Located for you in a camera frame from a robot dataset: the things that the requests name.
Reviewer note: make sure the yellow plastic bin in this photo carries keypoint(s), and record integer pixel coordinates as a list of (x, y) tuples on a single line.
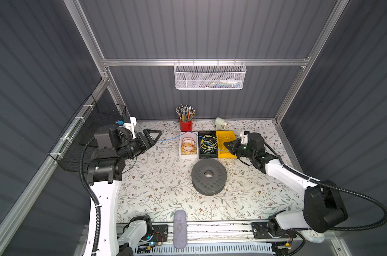
[(225, 137)]

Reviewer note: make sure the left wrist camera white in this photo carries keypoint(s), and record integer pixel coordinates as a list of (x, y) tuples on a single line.
[(129, 123)]

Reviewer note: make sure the grey fuzzy oblong brush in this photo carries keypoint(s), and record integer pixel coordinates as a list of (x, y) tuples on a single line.
[(180, 239)]

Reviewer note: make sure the bundle of pencils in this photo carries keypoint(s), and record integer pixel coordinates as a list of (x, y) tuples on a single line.
[(185, 113)]

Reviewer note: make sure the white round clock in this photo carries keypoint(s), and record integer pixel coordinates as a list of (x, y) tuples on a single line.
[(312, 236)]

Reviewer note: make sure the red pencil cup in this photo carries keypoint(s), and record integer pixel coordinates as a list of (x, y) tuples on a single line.
[(186, 126)]

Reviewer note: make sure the black wire wall basket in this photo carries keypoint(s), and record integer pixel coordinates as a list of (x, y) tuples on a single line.
[(92, 114)]

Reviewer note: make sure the white wire mesh basket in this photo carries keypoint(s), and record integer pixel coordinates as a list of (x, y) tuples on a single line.
[(209, 76)]

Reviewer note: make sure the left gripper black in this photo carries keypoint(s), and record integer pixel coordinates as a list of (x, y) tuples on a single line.
[(148, 139)]

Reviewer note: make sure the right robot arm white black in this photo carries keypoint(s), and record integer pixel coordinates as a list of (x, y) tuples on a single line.
[(323, 207)]

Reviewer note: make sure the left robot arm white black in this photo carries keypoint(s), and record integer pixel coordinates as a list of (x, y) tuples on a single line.
[(101, 168)]

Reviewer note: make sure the white plastic bin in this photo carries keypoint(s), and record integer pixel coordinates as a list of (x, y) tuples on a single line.
[(188, 146)]

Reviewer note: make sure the grey perforated cable spool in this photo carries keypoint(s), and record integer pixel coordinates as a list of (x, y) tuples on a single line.
[(209, 177)]

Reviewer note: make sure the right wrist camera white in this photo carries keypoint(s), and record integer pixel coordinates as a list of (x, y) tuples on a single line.
[(244, 137)]

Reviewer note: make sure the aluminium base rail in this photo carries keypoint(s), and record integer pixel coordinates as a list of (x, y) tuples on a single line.
[(220, 232)]

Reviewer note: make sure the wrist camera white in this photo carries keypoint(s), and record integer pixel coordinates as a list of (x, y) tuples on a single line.
[(244, 137), (129, 123)]

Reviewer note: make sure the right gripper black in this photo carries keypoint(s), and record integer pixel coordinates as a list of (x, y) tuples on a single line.
[(232, 148)]

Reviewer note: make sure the pale green pencil sharpener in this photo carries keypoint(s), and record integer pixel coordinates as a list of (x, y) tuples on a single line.
[(220, 124)]

